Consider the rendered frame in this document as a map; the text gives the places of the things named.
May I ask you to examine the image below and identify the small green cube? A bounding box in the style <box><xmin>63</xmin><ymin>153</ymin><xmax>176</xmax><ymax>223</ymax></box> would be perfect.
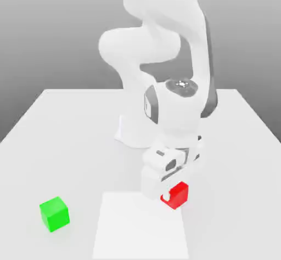
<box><xmin>39</xmin><ymin>196</ymin><xmax>70</xmax><ymax>233</ymax></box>

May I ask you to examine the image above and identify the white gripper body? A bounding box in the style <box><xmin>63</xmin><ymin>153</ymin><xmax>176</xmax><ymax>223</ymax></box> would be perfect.
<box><xmin>140</xmin><ymin>165</ymin><xmax>184</xmax><ymax>201</ymax></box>

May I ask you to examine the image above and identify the small red cube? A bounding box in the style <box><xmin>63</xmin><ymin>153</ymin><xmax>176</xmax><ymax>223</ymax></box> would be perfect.
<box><xmin>160</xmin><ymin>181</ymin><xmax>189</xmax><ymax>210</ymax></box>

